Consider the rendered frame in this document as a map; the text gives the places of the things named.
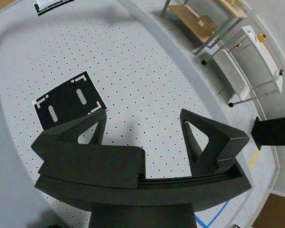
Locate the blue tape outline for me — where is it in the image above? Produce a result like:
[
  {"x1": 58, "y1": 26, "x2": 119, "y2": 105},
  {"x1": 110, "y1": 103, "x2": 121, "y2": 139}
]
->
[{"x1": 195, "y1": 200, "x2": 230, "y2": 228}]

